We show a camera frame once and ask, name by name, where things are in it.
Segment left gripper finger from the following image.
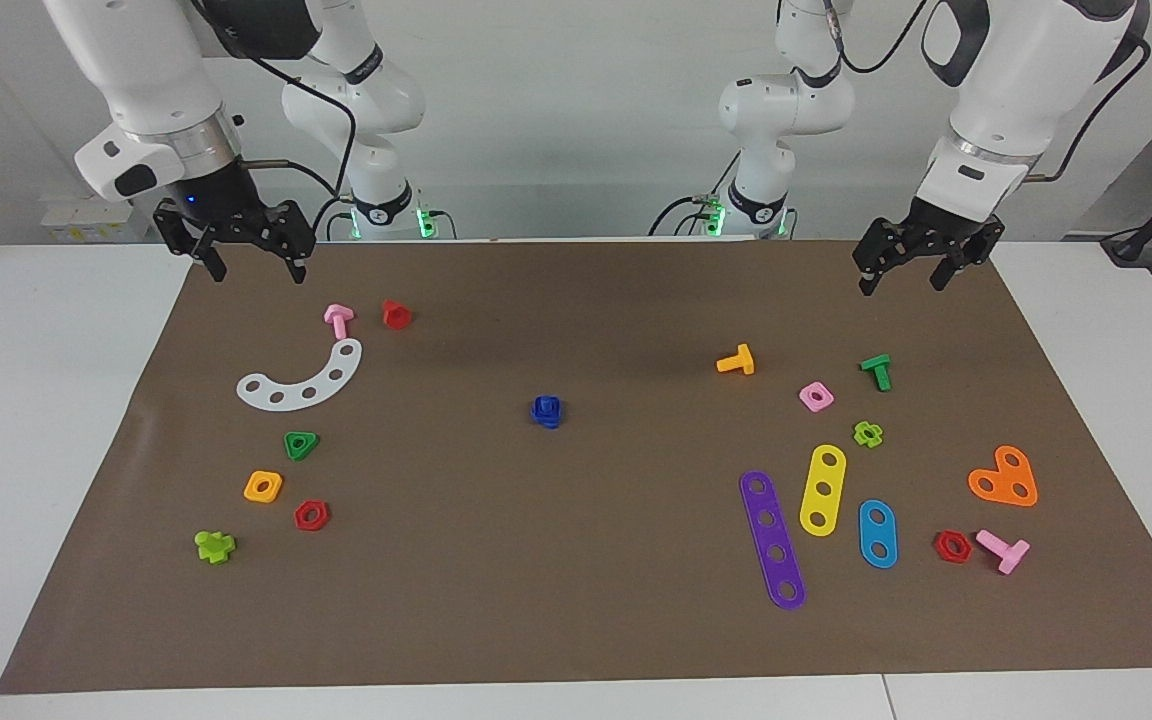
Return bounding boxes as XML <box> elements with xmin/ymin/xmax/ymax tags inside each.
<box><xmin>853</xmin><ymin>219</ymin><xmax>913</xmax><ymax>297</ymax></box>
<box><xmin>931</xmin><ymin>234</ymin><xmax>998</xmax><ymax>293</ymax></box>

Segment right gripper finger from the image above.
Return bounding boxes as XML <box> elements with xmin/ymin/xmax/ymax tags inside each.
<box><xmin>272</xmin><ymin>202</ymin><xmax>319</xmax><ymax>287</ymax></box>
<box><xmin>154</xmin><ymin>204</ymin><xmax>229</xmax><ymax>284</ymax></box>

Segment cream power strip box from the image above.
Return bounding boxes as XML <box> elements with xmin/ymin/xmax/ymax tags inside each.
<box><xmin>41</xmin><ymin>198</ymin><xmax>152</xmax><ymax>244</ymax></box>

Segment white curved perforated plate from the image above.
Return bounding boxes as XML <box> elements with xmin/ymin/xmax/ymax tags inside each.
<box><xmin>236</xmin><ymin>338</ymin><xmax>364</xmax><ymax>412</ymax></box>

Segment orange heart-shaped perforated plate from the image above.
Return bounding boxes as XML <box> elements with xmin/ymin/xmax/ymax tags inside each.
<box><xmin>967</xmin><ymin>445</ymin><xmax>1039</xmax><ymax>508</ymax></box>

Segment yellow three-hole plate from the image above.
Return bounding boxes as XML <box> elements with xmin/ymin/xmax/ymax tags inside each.
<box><xmin>799</xmin><ymin>444</ymin><xmax>848</xmax><ymax>538</ymax></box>

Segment blue two-hole plate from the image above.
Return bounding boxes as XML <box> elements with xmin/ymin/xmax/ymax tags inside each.
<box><xmin>858</xmin><ymin>499</ymin><xmax>899</xmax><ymax>570</ymax></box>

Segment purple four-hole plate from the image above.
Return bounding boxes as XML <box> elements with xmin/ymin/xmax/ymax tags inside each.
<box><xmin>739</xmin><ymin>470</ymin><xmax>807</xmax><ymax>611</ymax></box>

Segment brown table mat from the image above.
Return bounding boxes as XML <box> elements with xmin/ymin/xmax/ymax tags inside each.
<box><xmin>0</xmin><ymin>238</ymin><xmax>1152</xmax><ymax>696</ymax></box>

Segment black base cable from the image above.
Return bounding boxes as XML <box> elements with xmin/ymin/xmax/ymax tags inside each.
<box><xmin>311</xmin><ymin>195</ymin><xmax>357</xmax><ymax>241</ymax></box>
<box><xmin>648</xmin><ymin>190</ymin><xmax>737</xmax><ymax>238</ymax></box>

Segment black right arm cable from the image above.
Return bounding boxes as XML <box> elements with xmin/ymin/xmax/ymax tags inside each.
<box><xmin>191</xmin><ymin>0</ymin><xmax>357</xmax><ymax>201</ymax></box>

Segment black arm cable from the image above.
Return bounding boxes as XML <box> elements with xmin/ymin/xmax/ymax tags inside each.
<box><xmin>191</xmin><ymin>0</ymin><xmax>357</xmax><ymax>201</ymax></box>
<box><xmin>821</xmin><ymin>0</ymin><xmax>1152</xmax><ymax>183</ymax></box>

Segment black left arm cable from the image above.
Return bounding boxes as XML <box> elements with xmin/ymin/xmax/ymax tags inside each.
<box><xmin>821</xmin><ymin>0</ymin><xmax>1152</xmax><ymax>183</ymax></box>

